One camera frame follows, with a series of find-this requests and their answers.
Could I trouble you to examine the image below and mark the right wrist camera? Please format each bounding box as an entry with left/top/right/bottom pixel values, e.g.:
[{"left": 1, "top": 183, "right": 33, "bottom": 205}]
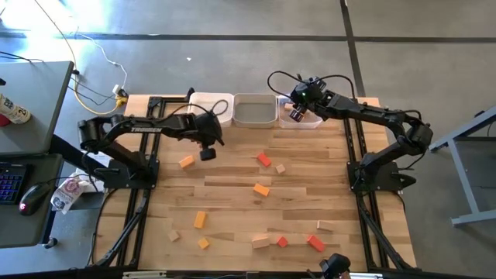
[{"left": 308, "top": 76, "right": 327, "bottom": 93}]

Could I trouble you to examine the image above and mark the white printed bottle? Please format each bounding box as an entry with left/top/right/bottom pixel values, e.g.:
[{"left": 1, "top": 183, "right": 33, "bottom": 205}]
[{"left": 0, "top": 94, "right": 32, "bottom": 125}]

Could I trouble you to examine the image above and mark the black computer mouse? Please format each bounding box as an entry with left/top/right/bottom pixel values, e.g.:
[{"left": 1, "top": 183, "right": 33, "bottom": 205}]
[{"left": 18, "top": 182, "right": 51, "bottom": 216}]

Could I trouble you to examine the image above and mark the white cable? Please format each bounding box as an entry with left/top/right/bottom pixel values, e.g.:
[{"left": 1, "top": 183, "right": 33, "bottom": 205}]
[{"left": 75, "top": 33, "right": 129, "bottom": 94}]

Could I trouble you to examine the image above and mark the dark grey desk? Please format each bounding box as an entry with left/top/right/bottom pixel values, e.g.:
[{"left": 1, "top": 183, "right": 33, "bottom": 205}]
[{"left": 0, "top": 153, "right": 65, "bottom": 249}]

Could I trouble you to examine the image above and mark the white plastic bin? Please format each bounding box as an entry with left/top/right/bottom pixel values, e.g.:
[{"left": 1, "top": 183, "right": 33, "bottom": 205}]
[{"left": 188, "top": 91, "right": 235, "bottom": 128}]

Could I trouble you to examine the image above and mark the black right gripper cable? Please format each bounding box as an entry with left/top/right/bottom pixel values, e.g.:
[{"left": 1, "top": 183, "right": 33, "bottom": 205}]
[{"left": 266, "top": 70, "right": 357, "bottom": 102}]

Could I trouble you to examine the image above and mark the grey plastic bin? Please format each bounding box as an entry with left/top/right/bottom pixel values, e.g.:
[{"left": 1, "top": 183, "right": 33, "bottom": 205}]
[{"left": 232, "top": 93, "right": 278, "bottom": 129}]

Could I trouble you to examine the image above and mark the clear plastic bin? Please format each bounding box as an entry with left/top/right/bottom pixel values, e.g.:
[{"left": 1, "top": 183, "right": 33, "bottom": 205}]
[{"left": 277, "top": 94, "right": 325, "bottom": 129}]

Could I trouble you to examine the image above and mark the light grey desk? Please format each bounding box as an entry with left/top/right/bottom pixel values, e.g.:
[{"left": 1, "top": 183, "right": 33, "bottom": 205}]
[{"left": 0, "top": 60, "right": 75, "bottom": 157}]

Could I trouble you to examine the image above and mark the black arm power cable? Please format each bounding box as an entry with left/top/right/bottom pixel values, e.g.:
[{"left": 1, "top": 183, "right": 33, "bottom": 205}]
[{"left": 88, "top": 188, "right": 117, "bottom": 268}]

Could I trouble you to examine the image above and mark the black floor cable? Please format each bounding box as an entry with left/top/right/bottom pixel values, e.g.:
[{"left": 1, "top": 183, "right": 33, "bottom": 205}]
[
  {"left": 67, "top": 69, "right": 119, "bottom": 108},
  {"left": 0, "top": 50, "right": 46, "bottom": 65}
]

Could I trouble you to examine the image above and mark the grey-blue table leg frame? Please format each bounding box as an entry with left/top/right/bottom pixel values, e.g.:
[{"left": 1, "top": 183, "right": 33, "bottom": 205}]
[{"left": 428, "top": 106, "right": 496, "bottom": 228}]

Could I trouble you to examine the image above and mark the backlit black keyboard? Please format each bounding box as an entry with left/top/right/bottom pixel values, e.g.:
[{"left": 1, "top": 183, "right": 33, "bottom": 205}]
[{"left": 0, "top": 162, "right": 27, "bottom": 205}]

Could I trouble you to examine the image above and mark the printed snack packet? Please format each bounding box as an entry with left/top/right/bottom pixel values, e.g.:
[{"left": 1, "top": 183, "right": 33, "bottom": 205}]
[{"left": 50, "top": 177, "right": 86, "bottom": 215}]

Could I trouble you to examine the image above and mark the yellow extension cable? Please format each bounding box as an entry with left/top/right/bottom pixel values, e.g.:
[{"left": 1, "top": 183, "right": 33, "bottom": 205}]
[{"left": 33, "top": 0, "right": 129, "bottom": 116}]

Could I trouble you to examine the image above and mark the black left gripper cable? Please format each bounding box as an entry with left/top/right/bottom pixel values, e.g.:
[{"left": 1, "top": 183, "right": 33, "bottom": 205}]
[{"left": 166, "top": 98, "right": 230, "bottom": 117}]

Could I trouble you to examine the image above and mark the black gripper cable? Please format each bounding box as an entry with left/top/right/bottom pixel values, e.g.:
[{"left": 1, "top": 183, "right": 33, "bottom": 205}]
[
  {"left": 266, "top": 70, "right": 357, "bottom": 102},
  {"left": 166, "top": 98, "right": 230, "bottom": 117}
]

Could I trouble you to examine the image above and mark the person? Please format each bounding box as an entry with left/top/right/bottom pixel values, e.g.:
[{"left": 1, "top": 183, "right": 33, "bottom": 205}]
[{"left": 319, "top": 253, "right": 352, "bottom": 279}]

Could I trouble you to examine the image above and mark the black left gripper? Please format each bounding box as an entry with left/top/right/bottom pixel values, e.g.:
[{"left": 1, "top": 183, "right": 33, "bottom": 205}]
[{"left": 191, "top": 112, "right": 226, "bottom": 162}]

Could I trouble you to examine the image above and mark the white printed paper bag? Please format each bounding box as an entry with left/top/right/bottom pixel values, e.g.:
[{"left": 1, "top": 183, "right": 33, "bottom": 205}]
[{"left": 75, "top": 152, "right": 114, "bottom": 193}]

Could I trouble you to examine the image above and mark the black aluminium table frame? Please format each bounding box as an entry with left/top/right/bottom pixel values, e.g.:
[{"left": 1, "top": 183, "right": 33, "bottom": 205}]
[{"left": 87, "top": 84, "right": 419, "bottom": 279}]

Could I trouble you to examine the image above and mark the natural wood rectangular block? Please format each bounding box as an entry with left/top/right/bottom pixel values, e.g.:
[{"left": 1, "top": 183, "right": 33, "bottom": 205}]
[
  {"left": 316, "top": 219, "right": 336, "bottom": 233},
  {"left": 251, "top": 236, "right": 271, "bottom": 250}
]

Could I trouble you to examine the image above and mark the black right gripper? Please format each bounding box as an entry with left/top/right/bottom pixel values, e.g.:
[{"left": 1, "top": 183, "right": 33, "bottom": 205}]
[{"left": 288, "top": 81, "right": 329, "bottom": 123}]

